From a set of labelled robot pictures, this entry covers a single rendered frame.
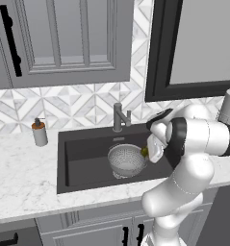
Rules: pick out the grey base cupboard door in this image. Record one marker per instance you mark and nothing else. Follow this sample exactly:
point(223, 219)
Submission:
point(87, 233)
point(196, 224)

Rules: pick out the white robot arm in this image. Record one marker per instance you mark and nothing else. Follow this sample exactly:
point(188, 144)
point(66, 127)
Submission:
point(187, 179)

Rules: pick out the grey sink faucet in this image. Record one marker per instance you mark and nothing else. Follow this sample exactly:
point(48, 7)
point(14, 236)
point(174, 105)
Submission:
point(117, 118)

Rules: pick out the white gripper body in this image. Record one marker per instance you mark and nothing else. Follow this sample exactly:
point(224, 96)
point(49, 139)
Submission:
point(155, 149)

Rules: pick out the dark grey sink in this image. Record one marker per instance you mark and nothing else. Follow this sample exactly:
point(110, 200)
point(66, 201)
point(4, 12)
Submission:
point(84, 166)

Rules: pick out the green kiwi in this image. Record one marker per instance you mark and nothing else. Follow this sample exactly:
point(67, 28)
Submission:
point(144, 151)

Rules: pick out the dark grey appliance panel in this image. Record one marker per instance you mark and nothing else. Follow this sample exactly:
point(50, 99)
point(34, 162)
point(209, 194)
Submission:
point(220, 217)

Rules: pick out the dark grey dishwasher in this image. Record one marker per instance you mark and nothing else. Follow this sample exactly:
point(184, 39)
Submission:
point(26, 235)

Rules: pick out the white colander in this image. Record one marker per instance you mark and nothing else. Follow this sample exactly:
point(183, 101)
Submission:
point(126, 160)

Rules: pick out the black framed window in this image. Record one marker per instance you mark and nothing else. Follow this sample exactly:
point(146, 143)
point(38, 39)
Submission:
point(158, 64)

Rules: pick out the grey soap dispenser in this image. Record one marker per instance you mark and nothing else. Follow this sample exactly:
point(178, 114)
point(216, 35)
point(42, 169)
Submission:
point(40, 134)

